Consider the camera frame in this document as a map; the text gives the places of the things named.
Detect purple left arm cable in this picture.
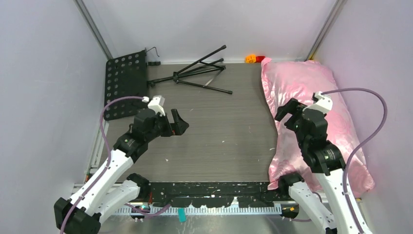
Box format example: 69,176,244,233
59,95,150,234

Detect aluminium slotted rail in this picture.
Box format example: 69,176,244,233
114,203,330,216

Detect red toy block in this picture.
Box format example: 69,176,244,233
255,56,265,63

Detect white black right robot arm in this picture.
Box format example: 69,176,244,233
275,97,371,234

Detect pink pillowcase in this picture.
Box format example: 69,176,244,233
261,57,376,198

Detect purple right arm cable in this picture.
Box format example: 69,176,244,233
321,87,388,234

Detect orange toy block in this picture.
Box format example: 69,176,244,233
244,54,257,63

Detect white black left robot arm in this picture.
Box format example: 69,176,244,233
54,109,189,234

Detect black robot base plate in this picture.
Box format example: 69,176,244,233
138,181,292,208

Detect black perforated music stand tray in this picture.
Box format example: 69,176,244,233
104,50,148,121

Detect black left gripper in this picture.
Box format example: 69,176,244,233
146,109,188,142

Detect teal tape piece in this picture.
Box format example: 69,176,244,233
178,208,187,223

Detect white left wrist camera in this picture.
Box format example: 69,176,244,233
148,95,166,117

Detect black folded tripod stand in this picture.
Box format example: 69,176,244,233
147,44,233,95

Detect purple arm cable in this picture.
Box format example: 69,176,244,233
321,87,388,234
59,95,150,234

